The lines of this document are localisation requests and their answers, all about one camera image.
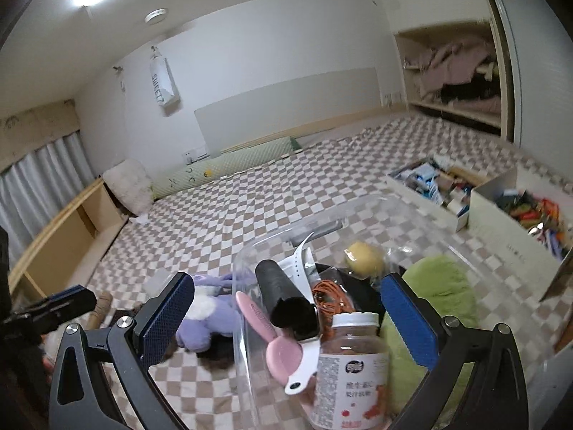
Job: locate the clear plastic storage container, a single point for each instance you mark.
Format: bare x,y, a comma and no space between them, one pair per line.
250,367

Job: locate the pink comb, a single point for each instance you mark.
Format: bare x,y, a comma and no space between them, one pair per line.
280,356

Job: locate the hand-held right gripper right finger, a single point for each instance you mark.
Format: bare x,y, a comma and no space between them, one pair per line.
409,322

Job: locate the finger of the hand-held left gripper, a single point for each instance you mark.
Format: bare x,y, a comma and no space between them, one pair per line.
71,295

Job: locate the checkered bed blanket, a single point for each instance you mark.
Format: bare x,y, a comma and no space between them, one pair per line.
268,197

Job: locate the round ceiling lamp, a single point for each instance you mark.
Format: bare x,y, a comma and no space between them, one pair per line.
155,15

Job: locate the wooden bedside shelf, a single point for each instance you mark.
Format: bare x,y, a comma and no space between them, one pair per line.
67,237

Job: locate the pile of colourful small packets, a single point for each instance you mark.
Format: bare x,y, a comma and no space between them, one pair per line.
532,215

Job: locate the white smartwatch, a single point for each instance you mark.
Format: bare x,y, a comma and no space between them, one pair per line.
295,268

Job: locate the green bolster pillow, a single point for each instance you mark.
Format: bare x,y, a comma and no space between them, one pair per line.
215,168

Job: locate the white fuzzy pillow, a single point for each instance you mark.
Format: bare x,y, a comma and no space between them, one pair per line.
130,183

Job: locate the pile of small assorted boxes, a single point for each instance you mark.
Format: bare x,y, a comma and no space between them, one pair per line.
441,183

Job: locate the brown vitamin bottle white lid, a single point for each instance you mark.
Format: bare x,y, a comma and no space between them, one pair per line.
349,367

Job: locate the black garment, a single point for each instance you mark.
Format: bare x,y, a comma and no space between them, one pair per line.
465,89

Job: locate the green plush toy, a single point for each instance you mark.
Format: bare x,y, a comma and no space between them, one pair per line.
441,282

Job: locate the grey curtain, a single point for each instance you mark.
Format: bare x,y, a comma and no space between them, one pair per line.
40,179

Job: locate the wardrobe shelf niche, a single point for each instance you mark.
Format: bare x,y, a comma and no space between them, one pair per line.
416,112

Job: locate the wide white cardboard box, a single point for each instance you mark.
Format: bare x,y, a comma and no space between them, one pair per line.
501,228

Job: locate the purple plush toy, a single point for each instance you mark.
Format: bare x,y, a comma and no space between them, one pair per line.
210,322

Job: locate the wall socket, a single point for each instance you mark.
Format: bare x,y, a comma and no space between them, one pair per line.
194,154

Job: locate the white crumpled tissue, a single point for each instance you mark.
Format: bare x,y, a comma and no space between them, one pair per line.
139,219

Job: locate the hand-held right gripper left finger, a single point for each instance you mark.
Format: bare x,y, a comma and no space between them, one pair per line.
165,318

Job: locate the black cylinder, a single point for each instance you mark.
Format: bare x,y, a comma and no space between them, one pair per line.
277,286

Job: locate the white hanging bag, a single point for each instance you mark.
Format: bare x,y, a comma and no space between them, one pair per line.
163,83

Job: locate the pile of pink clothes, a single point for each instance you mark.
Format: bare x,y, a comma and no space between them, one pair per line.
447,62

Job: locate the long white cardboard box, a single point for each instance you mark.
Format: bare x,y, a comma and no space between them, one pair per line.
429,206

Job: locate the beige curtain pelmet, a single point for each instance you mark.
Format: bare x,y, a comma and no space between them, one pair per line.
36,121

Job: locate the white sliding door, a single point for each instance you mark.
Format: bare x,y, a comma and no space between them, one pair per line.
537,76

